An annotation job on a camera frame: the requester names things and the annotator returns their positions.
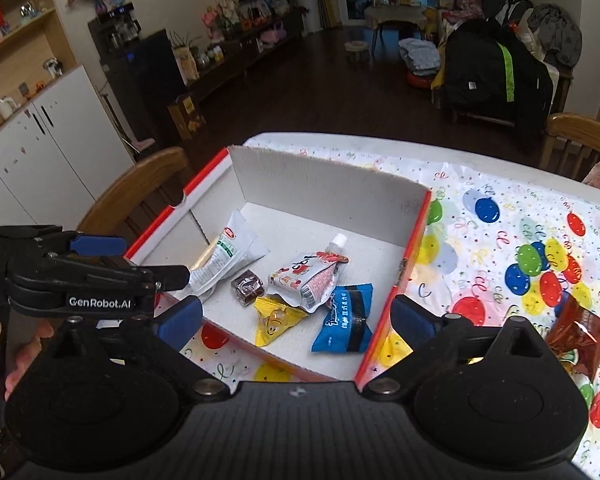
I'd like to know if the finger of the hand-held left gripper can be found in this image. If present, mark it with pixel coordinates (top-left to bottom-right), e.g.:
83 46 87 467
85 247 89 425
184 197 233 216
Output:
45 257 191 292
0 226 128 261

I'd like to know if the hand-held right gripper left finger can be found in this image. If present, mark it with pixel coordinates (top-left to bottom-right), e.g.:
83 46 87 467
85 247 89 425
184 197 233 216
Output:
42 296 231 403

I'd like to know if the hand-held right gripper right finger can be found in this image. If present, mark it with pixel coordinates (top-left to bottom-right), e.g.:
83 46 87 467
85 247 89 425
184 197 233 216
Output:
362 294 549 403

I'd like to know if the blue snack packet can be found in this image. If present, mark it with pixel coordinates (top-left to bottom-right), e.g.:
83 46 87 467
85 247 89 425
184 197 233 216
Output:
311 283 374 354

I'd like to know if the small brown candy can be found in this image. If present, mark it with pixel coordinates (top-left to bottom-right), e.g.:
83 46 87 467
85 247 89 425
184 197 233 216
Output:
230 269 266 307

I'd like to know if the white green snack packet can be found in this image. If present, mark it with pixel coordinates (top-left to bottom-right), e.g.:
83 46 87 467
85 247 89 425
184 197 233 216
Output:
187 210 271 303

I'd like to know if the yellow triangular snack packet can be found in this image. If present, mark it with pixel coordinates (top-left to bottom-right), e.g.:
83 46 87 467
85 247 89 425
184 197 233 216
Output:
254 296 309 347

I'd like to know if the white red-print jelly pouch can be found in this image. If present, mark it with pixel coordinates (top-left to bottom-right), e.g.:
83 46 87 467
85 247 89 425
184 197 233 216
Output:
269 234 350 313

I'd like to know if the red cardboard box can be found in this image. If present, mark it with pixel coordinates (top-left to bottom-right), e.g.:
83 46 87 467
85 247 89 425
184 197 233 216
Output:
125 146 433 392

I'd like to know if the shiny brown snack packet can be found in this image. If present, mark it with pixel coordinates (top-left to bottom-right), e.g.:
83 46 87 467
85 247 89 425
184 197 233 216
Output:
546 292 600 381

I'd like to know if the person's left hand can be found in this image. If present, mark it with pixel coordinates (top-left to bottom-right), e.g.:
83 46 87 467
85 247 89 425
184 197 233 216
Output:
0 319 56 402

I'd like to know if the white cabinet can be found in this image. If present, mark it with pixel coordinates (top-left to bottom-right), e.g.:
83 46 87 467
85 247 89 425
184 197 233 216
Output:
0 64 136 226

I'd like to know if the yellow gift box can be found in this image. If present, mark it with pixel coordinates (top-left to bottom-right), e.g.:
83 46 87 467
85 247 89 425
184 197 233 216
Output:
167 94 207 141

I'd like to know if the black tea bar machine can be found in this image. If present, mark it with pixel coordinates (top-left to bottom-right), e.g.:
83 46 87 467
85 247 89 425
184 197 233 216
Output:
87 4 188 146

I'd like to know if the white yellow paper bag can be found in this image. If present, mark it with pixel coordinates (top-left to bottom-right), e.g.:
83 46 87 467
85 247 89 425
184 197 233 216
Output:
172 45 201 86

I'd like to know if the red round basin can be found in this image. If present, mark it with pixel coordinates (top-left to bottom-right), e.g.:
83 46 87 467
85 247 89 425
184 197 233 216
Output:
405 70 438 92

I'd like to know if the dark wooden television cabinet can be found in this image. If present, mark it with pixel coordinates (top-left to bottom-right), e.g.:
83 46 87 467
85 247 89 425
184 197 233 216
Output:
182 7 311 101

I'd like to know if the wooden chair with pink cloth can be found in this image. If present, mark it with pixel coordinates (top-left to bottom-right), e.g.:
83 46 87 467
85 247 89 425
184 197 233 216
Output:
539 112 600 183

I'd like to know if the pink flower bouquet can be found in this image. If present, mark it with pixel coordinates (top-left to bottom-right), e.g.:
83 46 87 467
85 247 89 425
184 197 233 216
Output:
202 6 231 41

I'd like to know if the black jacket with green stripe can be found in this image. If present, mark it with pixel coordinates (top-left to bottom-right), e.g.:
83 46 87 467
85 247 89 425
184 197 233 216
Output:
437 17 555 146

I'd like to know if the pile of light clothes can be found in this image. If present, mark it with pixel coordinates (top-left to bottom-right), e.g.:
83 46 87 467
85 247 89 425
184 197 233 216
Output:
397 37 441 72

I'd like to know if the small round stool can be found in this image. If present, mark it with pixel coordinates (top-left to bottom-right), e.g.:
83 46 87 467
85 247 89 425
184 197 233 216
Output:
344 40 370 63

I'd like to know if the small table with cloth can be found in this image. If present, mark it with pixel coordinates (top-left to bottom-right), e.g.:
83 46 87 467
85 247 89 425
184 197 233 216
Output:
364 2 428 56

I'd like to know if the grey garment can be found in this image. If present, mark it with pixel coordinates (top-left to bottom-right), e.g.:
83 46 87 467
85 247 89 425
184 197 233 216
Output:
526 3 583 68

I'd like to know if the wooden wall shelf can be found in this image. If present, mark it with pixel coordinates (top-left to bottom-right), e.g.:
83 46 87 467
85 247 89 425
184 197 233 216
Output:
0 0 81 141

